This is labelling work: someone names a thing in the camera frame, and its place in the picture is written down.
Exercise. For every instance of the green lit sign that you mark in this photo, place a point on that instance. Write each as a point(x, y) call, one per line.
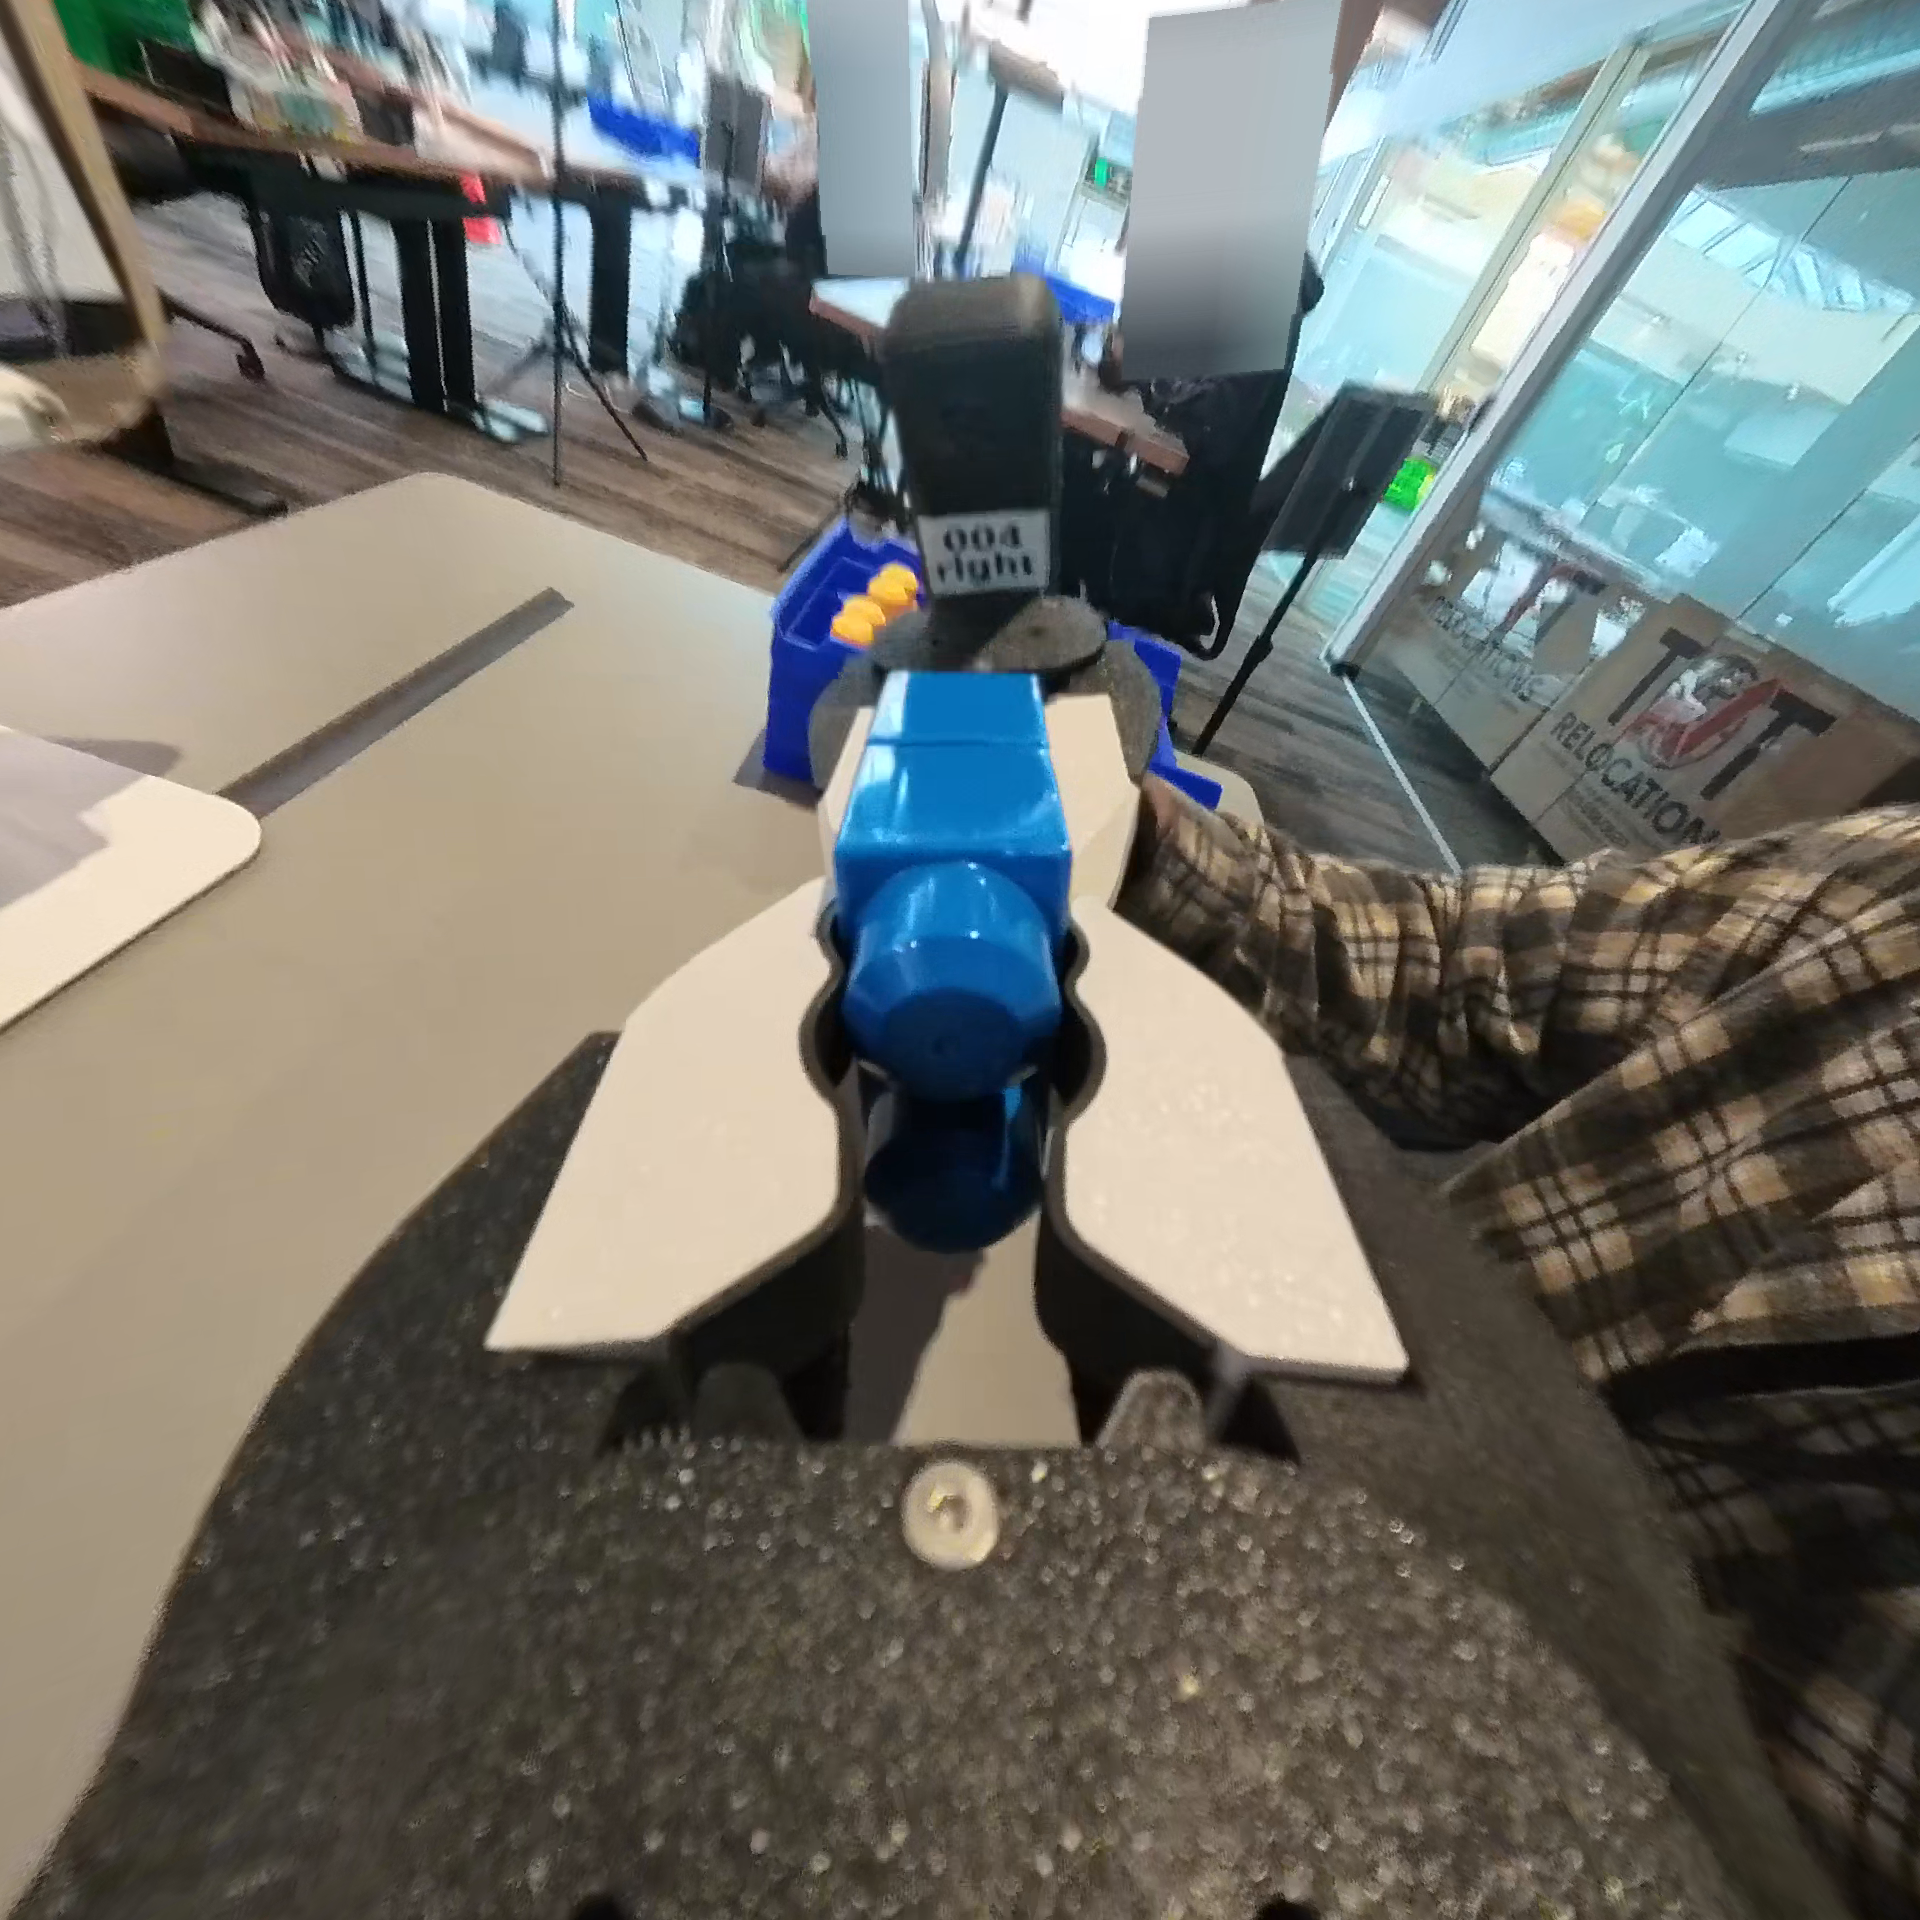
point(1411, 484)

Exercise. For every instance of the person's right forearm plaid sleeve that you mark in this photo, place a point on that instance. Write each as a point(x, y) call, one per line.
point(1426, 945)

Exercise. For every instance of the orange traffic cone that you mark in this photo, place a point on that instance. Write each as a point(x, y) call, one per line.
point(482, 210)

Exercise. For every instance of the printed cardboard box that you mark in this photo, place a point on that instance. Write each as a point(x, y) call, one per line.
point(1680, 735)

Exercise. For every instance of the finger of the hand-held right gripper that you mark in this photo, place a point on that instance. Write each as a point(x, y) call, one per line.
point(1095, 796)
point(844, 788)

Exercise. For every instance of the blue two-stud mega block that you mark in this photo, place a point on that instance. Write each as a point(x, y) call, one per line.
point(946, 840)

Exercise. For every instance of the small blue single-stud block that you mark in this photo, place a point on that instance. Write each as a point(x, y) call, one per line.
point(962, 705)

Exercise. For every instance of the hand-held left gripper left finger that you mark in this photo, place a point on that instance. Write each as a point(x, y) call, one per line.
point(676, 1185)

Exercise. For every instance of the black tripod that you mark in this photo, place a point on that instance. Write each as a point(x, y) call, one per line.
point(559, 300)

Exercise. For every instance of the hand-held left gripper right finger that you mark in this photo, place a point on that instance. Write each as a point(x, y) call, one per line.
point(1223, 1185)

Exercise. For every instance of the instruction board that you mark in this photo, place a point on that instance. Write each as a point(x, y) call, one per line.
point(91, 182)

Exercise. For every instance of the blue plastic bin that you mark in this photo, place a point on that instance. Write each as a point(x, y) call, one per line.
point(797, 705)

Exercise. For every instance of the cluster of yellow blocks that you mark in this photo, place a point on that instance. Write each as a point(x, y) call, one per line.
point(874, 608)

